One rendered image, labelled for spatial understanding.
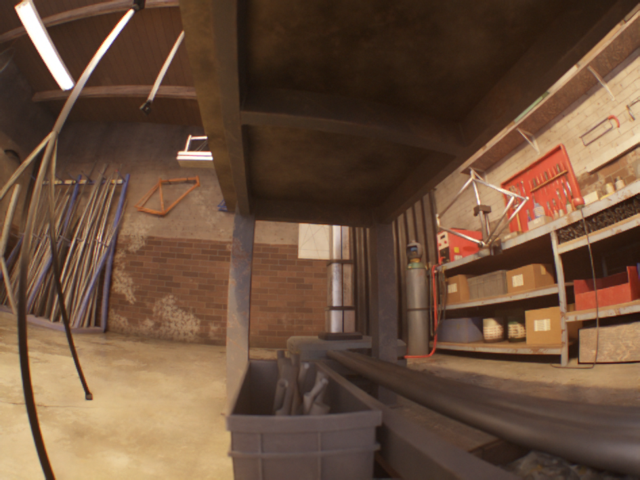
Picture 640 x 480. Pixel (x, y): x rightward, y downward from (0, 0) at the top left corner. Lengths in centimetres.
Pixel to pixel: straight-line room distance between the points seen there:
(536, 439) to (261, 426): 31
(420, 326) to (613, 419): 243
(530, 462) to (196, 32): 88
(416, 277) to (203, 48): 248
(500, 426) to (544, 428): 6
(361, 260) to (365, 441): 308
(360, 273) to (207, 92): 296
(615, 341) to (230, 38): 182
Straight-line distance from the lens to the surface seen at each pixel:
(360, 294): 335
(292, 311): 357
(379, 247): 117
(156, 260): 390
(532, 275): 198
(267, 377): 84
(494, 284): 222
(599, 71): 272
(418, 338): 268
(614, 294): 168
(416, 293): 269
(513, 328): 222
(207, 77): 65
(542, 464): 49
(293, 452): 40
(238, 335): 105
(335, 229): 161
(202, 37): 59
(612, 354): 172
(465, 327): 249
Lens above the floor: 37
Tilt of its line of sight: 16 degrees up
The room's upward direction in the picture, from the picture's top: straight up
